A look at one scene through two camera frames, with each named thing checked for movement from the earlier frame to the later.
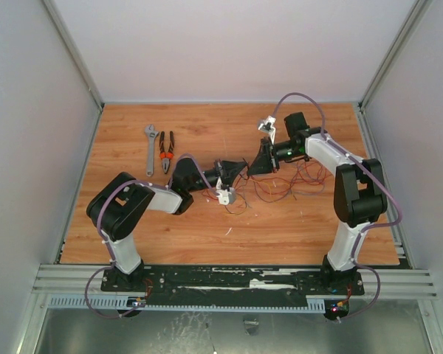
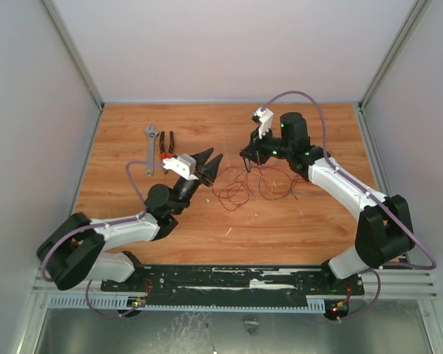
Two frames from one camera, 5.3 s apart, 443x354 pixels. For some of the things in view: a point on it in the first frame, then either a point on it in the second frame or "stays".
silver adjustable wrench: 150,133 stays
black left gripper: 228,171 → 210,169
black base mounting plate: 231,282 stays
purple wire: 314,172 → 278,198
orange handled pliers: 166,155 stays
